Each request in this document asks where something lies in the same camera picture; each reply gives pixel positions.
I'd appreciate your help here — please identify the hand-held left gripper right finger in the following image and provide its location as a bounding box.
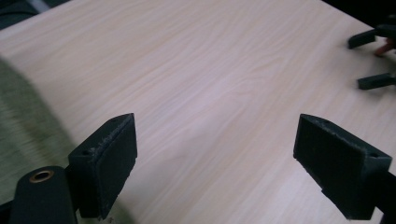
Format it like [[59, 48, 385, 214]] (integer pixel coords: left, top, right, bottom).
[[292, 113, 393, 221]]

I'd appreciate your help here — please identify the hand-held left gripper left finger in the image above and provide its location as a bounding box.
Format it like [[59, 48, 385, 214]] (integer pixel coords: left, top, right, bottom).
[[67, 112, 138, 220]]

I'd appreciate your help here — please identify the green woven basket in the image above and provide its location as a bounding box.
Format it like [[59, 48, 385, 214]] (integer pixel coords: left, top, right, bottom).
[[0, 55, 135, 224]]

